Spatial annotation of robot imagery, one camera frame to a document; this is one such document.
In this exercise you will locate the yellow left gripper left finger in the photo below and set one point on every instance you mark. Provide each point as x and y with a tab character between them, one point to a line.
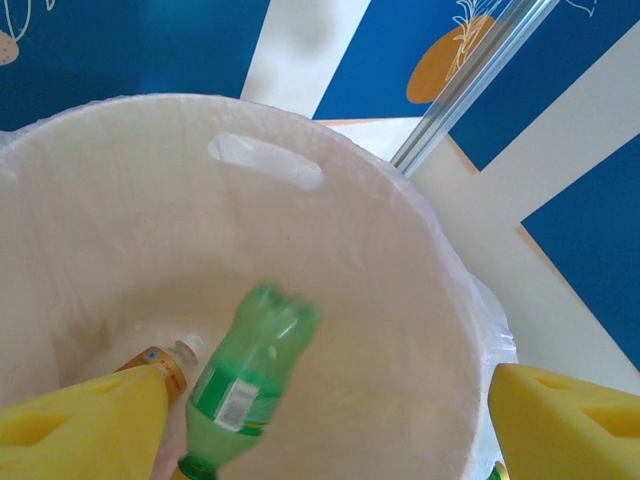
75	430

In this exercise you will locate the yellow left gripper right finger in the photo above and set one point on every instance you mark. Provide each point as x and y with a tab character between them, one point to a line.
560	430

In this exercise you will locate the orange label plastic bottle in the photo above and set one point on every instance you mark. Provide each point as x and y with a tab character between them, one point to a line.
155	356

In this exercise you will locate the green plastic soda bottle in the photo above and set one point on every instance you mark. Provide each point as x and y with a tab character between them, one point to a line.
240	370

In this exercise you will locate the white plastic bin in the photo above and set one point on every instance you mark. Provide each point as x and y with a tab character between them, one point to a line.
350	250

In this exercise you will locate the green yellow plastic bottle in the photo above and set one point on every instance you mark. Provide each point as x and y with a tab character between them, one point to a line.
500	472

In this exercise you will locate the aluminium frame post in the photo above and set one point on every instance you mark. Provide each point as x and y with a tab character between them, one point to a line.
475	75

